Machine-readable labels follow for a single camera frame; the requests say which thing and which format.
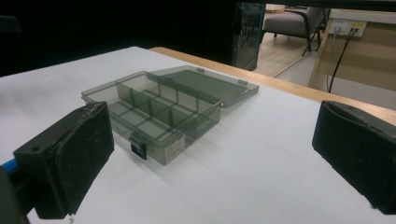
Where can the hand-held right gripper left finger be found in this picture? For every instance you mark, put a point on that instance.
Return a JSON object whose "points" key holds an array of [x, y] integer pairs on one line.
{"points": [[71, 155]]}

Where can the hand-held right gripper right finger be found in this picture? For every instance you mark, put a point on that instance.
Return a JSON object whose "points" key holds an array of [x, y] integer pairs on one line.
{"points": [[358, 146]]}

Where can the grey transparent compartment box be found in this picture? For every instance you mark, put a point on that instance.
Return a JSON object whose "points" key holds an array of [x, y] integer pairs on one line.
{"points": [[162, 105]]}

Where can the grey armchair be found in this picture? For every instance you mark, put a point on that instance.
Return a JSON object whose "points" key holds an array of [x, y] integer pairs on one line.
{"points": [[294, 21]]}

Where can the white sheet table cover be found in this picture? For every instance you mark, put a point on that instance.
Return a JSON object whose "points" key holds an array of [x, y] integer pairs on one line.
{"points": [[218, 174]]}

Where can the dark glass panel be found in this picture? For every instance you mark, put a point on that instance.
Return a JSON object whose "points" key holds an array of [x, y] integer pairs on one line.
{"points": [[247, 34]]}

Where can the white wall socket strip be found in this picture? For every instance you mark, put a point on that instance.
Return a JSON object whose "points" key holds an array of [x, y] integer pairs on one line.
{"points": [[347, 27]]}

